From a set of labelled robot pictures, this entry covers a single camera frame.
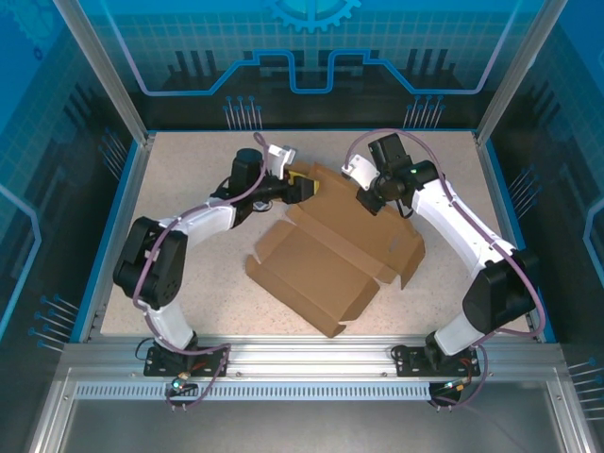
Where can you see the brown cardboard box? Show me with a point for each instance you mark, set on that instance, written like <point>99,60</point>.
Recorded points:
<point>321,255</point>

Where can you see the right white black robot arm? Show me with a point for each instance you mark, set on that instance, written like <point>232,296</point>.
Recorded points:
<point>495,292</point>

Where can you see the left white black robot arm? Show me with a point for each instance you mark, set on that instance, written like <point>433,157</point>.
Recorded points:
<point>156,264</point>

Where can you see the yellow power connector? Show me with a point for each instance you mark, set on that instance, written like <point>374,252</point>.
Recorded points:
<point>458,384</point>
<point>181,379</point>

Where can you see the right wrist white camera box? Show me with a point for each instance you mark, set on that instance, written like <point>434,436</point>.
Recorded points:
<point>361,170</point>

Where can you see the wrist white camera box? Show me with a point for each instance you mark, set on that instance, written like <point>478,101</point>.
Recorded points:
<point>361,170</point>
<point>278,158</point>

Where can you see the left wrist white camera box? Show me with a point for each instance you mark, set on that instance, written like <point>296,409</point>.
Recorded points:
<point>278,158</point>

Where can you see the aluminium side rail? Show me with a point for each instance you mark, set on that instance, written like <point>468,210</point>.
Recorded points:
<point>493,189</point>
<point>132,189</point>

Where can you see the aluminium cross rail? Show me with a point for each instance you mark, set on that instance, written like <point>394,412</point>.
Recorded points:
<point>307,354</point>

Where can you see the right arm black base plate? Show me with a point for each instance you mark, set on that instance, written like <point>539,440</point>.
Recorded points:
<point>406,363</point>

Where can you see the aluminium frame post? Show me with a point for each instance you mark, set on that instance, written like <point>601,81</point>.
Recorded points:
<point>517,71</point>
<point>113,71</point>

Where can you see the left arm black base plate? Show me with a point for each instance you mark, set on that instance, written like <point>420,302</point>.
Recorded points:
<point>156,368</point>

